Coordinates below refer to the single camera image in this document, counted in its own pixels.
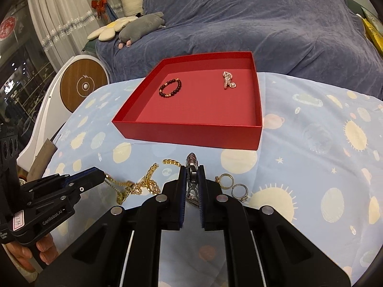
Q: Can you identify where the red shallow box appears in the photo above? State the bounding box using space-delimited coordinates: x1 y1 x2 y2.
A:
112 51 264 151

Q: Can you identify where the red round window sticker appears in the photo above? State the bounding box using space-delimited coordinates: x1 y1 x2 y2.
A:
0 16 17 41

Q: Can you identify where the pink pearl bracelet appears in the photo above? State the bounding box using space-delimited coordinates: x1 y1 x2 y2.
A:
221 71 238 90

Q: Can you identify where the brown board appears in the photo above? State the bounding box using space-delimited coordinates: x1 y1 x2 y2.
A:
28 139 57 183

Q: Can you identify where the flower shaped pillow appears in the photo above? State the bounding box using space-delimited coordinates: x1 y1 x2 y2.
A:
87 16 139 42

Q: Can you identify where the gold ring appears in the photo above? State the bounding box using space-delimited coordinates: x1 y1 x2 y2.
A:
215 173 236 190

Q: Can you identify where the silver ring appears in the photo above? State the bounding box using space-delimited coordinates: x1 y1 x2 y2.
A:
231 183 250 203

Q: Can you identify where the person's left hand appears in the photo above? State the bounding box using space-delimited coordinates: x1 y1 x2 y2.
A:
6 234 59 273

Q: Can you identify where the grey-blue blanket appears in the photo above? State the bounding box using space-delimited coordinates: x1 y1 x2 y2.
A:
95 0 383 101

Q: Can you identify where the dark bead bracelet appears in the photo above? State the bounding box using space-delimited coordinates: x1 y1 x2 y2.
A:
158 78 183 98

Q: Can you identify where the red bow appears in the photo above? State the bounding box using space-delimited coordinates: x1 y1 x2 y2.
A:
91 0 108 19

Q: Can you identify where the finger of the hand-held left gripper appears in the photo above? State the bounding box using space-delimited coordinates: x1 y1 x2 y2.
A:
63 167 108 191
19 173 85 216

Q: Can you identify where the yellow packet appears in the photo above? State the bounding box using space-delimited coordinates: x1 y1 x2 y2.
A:
360 6 383 55

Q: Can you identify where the grey plush toy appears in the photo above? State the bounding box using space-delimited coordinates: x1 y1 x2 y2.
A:
118 12 167 50

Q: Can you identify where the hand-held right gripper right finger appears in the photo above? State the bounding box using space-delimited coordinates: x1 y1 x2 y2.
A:
198 165 350 287

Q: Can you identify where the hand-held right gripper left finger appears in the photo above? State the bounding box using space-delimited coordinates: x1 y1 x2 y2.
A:
34 165 186 287

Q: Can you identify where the white sheer curtain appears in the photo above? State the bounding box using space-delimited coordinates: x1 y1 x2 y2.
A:
25 0 104 64

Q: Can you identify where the gold chain necklace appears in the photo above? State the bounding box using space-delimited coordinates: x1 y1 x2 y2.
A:
105 159 182 206

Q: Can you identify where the white device with wooden disc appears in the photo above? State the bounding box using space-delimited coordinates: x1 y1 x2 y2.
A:
16 54 109 171

